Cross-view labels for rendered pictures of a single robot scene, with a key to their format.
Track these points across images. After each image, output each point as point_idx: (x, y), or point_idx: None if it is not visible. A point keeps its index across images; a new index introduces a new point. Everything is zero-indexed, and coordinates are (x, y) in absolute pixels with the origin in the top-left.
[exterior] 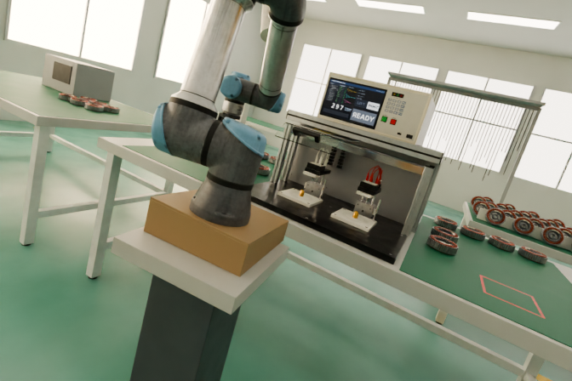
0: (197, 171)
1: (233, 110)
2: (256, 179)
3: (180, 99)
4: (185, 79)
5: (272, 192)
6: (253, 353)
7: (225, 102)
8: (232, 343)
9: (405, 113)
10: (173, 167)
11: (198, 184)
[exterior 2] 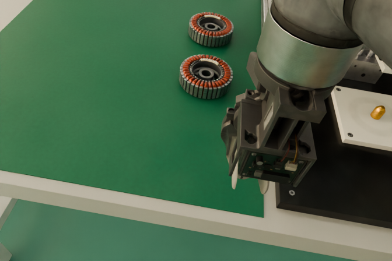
0: (139, 146)
1: (341, 75)
2: (238, 77)
3: None
4: None
5: (331, 141)
6: (265, 253)
7: (308, 51)
8: (237, 253)
9: None
10: (87, 184)
11: (191, 219)
